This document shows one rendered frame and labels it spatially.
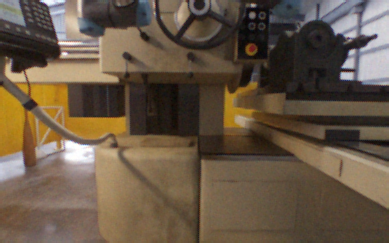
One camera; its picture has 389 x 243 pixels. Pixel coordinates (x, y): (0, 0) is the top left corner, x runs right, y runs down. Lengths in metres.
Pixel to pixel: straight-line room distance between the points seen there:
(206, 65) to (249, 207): 0.84
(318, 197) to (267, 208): 0.31
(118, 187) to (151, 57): 0.77
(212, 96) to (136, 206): 1.03
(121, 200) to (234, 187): 0.67
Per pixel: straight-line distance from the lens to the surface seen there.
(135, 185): 1.25
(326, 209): 1.46
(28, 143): 3.41
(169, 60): 1.08
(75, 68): 1.58
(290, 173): 1.28
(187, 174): 1.17
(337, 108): 1.10
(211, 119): 1.71
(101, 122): 3.89
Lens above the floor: 0.90
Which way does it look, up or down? 6 degrees down
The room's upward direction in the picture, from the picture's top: 1 degrees clockwise
